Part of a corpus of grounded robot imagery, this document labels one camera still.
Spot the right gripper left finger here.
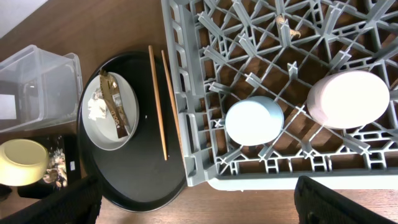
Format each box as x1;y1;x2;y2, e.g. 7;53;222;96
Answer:
1;175;102;224

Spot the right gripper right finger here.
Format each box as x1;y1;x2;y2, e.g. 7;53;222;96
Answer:
294;175;393;224

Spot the food scraps pile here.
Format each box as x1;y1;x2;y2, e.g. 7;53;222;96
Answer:
42;148;68;189

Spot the yellow bowl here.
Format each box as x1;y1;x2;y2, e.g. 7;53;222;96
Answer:
1;139;49;186

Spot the grey ceramic plate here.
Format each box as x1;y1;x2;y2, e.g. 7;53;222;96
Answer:
81;72;139;151

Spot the white tissue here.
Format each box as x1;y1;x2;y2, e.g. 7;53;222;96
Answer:
88;88;107;121

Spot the blue plastic cup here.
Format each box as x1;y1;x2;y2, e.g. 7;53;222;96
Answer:
225;96;284;146

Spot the pink plastic cup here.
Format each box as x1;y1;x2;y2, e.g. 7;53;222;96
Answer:
307;70;390;129

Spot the brown snack wrapper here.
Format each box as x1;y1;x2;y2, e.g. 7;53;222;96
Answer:
99;69;129;138

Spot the wooden chopstick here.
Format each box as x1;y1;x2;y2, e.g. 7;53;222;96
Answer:
161;50;183;156
148;45;168;161

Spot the clear plastic waste bin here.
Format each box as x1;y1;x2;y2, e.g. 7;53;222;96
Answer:
1;45;83;133

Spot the grey plastic dishwasher rack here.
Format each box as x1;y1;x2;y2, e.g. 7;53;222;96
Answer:
162;0;397;191

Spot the small scrap in rack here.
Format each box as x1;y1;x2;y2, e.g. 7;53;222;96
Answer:
275;14;302;40

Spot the black rectangular tray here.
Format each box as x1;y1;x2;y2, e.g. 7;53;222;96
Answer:
17;134;81;199

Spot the black round serving tray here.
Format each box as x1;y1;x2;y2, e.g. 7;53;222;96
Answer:
76;52;187;212

